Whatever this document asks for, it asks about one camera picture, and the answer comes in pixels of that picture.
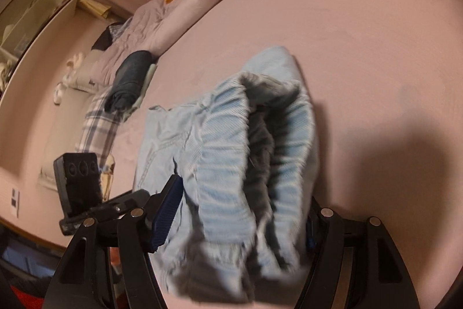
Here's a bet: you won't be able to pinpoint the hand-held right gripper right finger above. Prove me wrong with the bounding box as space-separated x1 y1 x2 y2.
295 197 420 309

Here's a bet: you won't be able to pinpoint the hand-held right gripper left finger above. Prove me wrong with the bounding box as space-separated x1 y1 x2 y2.
45 174 185 309

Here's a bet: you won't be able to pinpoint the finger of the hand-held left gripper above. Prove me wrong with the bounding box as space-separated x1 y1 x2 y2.
87 189 150 223

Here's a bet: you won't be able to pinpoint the light blue denim shorts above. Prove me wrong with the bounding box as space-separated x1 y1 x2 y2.
132 45 321 304

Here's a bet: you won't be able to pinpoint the cream printed cloth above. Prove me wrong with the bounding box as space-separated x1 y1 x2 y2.
99 154 116 200

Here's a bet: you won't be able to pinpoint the plaid pillow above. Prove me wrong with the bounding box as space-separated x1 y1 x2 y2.
78 86 122 165

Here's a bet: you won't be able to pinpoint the folded dark jeans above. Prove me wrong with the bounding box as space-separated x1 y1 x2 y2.
104 50 153 114

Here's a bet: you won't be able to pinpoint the dark cloth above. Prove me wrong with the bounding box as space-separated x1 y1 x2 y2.
91 23 124 51

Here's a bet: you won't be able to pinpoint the open shelf unit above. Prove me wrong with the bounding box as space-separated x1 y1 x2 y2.
0 0 78 78

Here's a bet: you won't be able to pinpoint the pink duvet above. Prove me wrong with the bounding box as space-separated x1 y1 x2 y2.
90 0 362 85

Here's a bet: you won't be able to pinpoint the wall outlet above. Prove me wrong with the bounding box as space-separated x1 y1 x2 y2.
10 188 21 219

